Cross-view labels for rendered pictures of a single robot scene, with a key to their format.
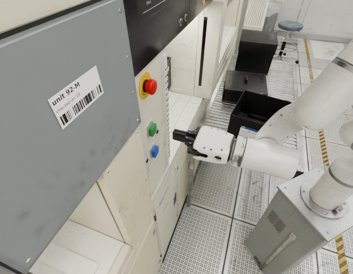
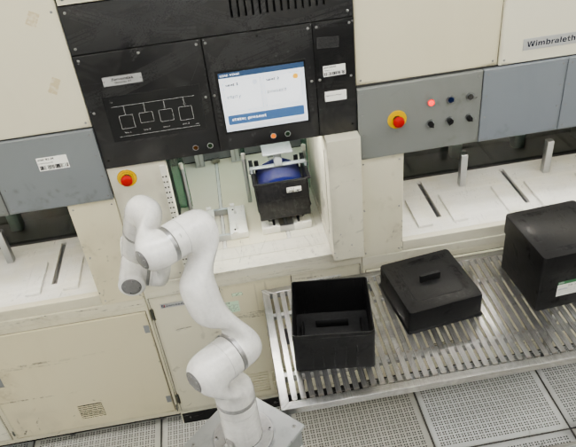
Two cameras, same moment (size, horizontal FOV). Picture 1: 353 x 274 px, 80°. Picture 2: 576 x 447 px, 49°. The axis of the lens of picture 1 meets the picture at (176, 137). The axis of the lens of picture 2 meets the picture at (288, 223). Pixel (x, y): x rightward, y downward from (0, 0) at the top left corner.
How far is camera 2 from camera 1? 208 cm
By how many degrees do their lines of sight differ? 49
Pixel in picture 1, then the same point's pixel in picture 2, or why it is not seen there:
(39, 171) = (26, 180)
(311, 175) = (279, 419)
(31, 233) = (16, 200)
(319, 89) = not seen: hidden behind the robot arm
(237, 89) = (392, 278)
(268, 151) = (125, 262)
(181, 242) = not seen: hidden behind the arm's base
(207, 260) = not seen: outside the picture
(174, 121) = (260, 251)
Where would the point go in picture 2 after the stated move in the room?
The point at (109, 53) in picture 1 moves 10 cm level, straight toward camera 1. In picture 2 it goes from (78, 151) to (51, 164)
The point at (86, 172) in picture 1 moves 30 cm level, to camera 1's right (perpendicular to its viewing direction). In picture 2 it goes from (51, 197) to (70, 241)
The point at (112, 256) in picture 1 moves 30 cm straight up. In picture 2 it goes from (87, 290) to (64, 230)
